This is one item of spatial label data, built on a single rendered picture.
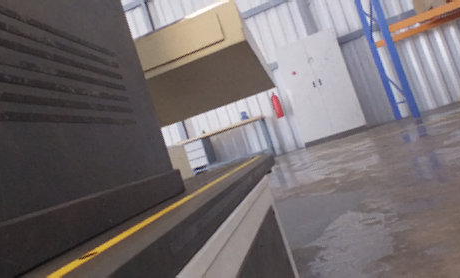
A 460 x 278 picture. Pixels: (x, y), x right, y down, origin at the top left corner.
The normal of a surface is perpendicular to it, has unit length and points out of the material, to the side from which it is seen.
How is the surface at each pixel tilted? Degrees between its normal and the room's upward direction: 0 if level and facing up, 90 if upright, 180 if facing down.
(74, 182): 90
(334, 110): 90
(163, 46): 90
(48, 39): 90
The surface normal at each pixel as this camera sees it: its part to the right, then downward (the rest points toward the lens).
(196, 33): -0.25, 0.00
